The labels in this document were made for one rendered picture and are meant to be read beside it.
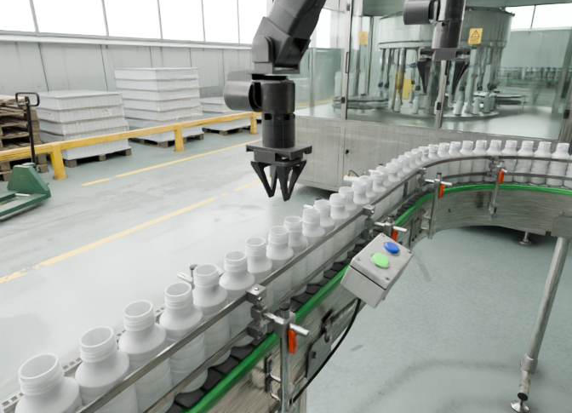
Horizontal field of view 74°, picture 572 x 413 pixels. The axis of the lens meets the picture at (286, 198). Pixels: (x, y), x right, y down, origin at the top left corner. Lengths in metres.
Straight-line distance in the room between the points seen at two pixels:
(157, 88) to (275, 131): 6.43
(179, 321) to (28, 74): 7.51
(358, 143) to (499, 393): 2.49
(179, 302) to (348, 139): 3.46
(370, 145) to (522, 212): 2.23
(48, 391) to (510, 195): 1.63
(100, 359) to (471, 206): 1.48
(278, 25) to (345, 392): 1.71
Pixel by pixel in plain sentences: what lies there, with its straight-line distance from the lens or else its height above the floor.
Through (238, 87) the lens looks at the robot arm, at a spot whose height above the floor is 1.42.
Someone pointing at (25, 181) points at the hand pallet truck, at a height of 0.24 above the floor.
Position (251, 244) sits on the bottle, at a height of 1.15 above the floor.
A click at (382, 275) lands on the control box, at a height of 1.10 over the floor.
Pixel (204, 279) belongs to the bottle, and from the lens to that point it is 0.59.
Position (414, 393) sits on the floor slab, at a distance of 2.08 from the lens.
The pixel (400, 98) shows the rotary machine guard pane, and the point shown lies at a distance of 3.69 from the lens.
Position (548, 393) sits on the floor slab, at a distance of 2.34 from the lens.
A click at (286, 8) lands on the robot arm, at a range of 0.61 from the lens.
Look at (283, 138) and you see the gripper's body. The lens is 0.63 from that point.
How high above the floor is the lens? 1.46
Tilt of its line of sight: 20 degrees down
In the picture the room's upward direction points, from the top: straight up
